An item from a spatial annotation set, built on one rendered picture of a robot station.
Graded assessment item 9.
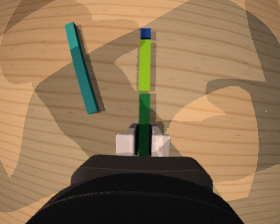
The small blue cube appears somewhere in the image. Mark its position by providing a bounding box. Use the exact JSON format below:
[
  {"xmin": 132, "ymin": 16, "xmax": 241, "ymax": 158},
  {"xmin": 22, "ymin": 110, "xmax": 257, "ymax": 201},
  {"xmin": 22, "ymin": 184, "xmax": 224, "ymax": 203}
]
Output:
[{"xmin": 140, "ymin": 28, "xmax": 151, "ymax": 40}]

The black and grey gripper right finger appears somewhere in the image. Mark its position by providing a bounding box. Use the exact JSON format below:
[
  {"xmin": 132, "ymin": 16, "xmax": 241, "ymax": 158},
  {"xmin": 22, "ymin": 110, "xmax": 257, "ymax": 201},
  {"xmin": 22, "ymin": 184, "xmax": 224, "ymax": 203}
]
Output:
[{"xmin": 149, "ymin": 124, "xmax": 171, "ymax": 157}]

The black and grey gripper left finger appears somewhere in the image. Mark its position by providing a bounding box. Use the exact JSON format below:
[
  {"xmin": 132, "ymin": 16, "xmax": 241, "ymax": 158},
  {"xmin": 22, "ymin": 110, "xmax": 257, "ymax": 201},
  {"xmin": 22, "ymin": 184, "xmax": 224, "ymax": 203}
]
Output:
[{"xmin": 116, "ymin": 124, "xmax": 139, "ymax": 156}]

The turquoise rod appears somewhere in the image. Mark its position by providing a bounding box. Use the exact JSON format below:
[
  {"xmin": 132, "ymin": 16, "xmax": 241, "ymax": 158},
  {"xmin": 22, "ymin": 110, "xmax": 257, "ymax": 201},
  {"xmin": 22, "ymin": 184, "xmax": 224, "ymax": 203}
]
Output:
[{"xmin": 65, "ymin": 22, "xmax": 100, "ymax": 114}]

